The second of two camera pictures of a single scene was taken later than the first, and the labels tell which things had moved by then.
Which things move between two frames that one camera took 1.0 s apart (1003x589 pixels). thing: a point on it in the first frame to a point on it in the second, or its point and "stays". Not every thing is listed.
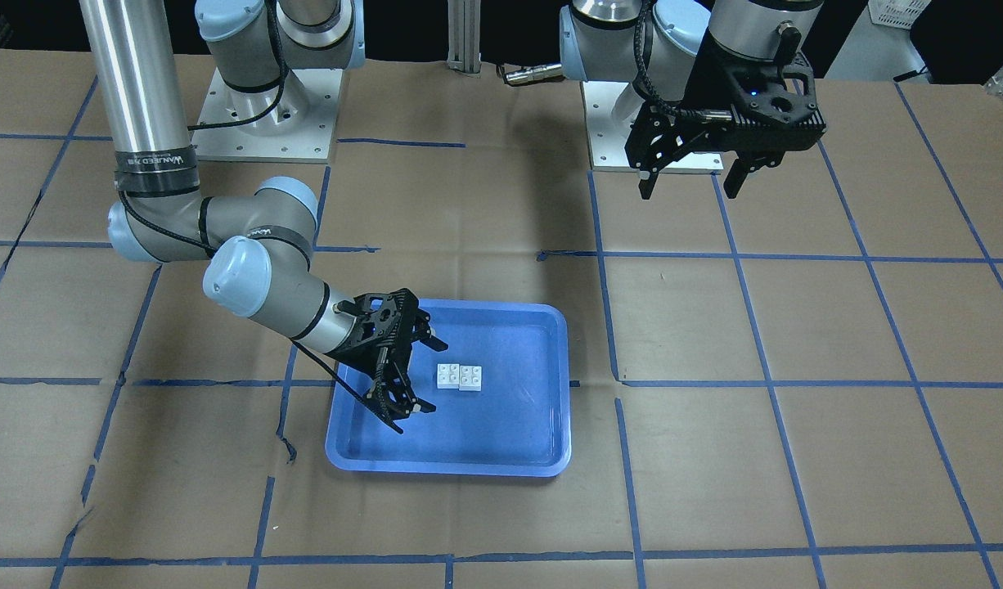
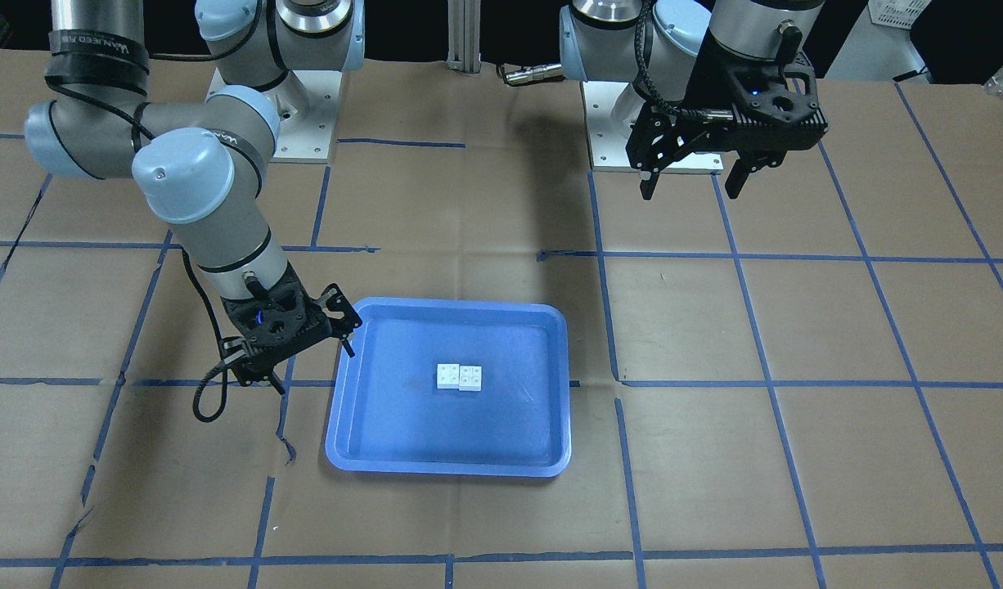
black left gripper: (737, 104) stays
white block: (448, 375) stays
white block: (470, 378) stays
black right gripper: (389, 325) to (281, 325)
